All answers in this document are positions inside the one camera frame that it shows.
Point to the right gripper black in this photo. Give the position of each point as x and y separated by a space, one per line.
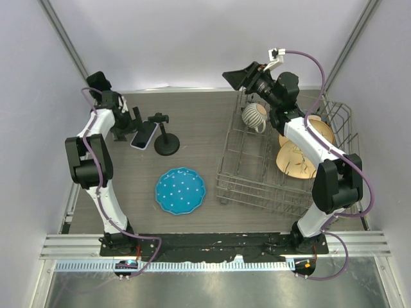
245 77

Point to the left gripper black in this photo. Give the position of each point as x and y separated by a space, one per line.
119 135

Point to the lavender smartphone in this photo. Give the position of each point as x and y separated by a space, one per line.
143 137

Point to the black phone stand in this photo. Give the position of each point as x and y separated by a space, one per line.
167 143

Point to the black smartphone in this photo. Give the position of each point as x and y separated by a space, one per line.
98 81

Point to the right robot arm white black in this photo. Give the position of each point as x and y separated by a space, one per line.
338 183

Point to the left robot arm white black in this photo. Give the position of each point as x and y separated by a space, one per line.
91 167

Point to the striped ceramic mug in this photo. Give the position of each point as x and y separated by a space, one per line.
255 117

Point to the blue dotted plate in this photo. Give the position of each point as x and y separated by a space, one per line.
180 191

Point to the beige plate with leaves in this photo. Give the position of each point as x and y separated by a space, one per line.
292 162

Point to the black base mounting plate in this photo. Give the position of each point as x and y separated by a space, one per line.
211 247

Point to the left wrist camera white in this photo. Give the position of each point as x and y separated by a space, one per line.
122 104

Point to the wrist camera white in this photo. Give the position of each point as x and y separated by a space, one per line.
276 57
122 104

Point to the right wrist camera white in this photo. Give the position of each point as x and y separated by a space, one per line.
276 57

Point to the metal wire dish rack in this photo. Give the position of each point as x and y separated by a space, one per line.
263 170

